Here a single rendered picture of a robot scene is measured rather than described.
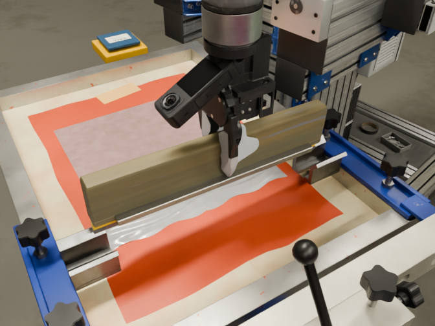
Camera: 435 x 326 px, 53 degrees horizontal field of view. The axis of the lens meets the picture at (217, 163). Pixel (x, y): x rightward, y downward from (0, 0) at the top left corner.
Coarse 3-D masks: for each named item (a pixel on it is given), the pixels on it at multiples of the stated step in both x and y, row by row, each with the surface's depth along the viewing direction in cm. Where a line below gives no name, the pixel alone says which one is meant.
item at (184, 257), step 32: (64, 128) 98; (96, 128) 98; (128, 128) 98; (64, 160) 89; (96, 160) 89; (128, 160) 89; (64, 192) 82; (192, 224) 76; (128, 256) 71; (160, 256) 71; (192, 256) 71; (224, 256) 71; (128, 288) 66; (160, 288) 66; (192, 288) 66; (128, 320) 62
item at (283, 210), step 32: (128, 96) 108; (160, 96) 108; (160, 128) 98; (192, 128) 98; (256, 192) 82; (288, 192) 82; (224, 224) 76; (256, 224) 76; (288, 224) 76; (320, 224) 76; (256, 256) 71
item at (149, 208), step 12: (276, 156) 72; (288, 156) 72; (240, 168) 69; (252, 168) 69; (264, 168) 70; (216, 180) 67; (228, 180) 67; (180, 192) 65; (192, 192) 65; (204, 192) 66; (144, 204) 62; (156, 204) 63; (168, 204) 63; (120, 216) 61; (132, 216) 61
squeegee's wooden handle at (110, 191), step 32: (256, 128) 67; (288, 128) 70; (320, 128) 74; (160, 160) 60; (192, 160) 63; (256, 160) 70; (96, 192) 57; (128, 192) 60; (160, 192) 63; (96, 224) 60
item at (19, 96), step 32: (128, 64) 114; (160, 64) 119; (0, 96) 102; (32, 96) 105; (0, 128) 92; (0, 160) 84; (32, 192) 77; (352, 192) 82; (384, 224) 71; (320, 256) 66; (352, 256) 67; (256, 288) 62; (288, 288) 62; (192, 320) 58; (224, 320) 58
